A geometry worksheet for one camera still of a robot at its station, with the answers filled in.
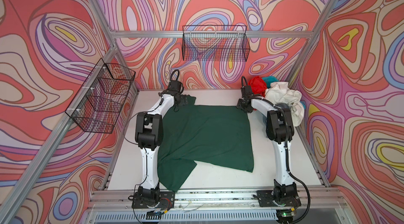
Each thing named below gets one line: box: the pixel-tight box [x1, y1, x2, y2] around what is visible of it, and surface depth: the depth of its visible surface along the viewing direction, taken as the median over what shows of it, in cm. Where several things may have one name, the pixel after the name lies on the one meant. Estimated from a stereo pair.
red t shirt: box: [248, 75, 268, 98], surface depth 104 cm
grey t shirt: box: [274, 102, 291, 109], surface depth 95 cm
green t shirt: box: [157, 96, 255, 193], surface depth 92 cm
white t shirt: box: [263, 81, 305, 127], surface depth 100 cm
